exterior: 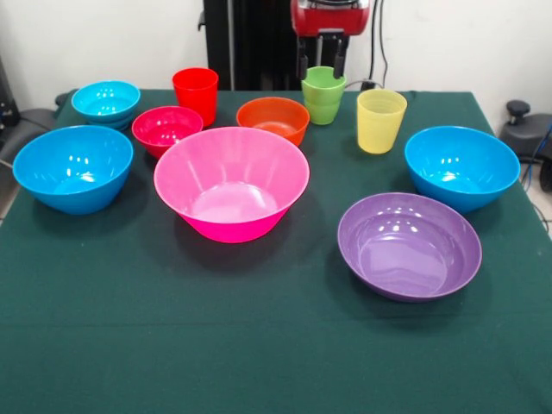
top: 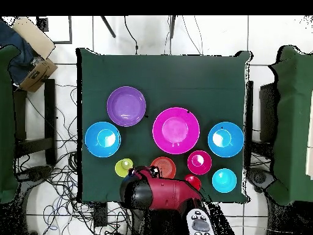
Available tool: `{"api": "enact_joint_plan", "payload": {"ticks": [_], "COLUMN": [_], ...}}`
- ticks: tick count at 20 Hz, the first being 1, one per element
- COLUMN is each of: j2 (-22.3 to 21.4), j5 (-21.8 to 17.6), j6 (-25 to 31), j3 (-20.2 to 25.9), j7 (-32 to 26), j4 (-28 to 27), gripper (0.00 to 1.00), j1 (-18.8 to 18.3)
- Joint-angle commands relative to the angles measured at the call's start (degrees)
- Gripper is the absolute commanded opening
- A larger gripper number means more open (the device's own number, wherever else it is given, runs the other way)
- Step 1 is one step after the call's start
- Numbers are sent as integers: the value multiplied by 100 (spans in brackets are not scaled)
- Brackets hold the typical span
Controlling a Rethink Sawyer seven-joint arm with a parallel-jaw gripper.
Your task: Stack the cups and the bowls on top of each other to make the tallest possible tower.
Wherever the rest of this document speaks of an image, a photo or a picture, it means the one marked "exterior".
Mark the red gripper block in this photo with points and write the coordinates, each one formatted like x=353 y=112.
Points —
x=332 y=19

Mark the purple shallow bowl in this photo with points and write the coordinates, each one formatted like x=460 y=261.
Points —
x=409 y=259

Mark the green cup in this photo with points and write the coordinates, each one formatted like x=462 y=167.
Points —
x=321 y=105

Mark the small orange bowl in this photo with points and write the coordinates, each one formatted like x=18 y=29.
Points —
x=271 y=114

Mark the yellow cup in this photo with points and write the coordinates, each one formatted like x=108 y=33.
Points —
x=381 y=125

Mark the red cup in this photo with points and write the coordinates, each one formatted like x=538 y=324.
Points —
x=194 y=95

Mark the small crimson bowl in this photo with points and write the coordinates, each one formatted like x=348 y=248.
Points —
x=166 y=127

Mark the large pink bowl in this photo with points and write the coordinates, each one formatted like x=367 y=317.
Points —
x=233 y=207

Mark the medium blue bowl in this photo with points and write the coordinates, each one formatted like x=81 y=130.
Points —
x=461 y=172
x=73 y=172

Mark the small blue bowl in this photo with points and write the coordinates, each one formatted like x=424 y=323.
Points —
x=105 y=101
x=117 y=126

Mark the dark green tablecloth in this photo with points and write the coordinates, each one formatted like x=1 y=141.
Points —
x=276 y=345

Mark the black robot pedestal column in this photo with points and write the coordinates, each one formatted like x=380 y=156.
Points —
x=259 y=43

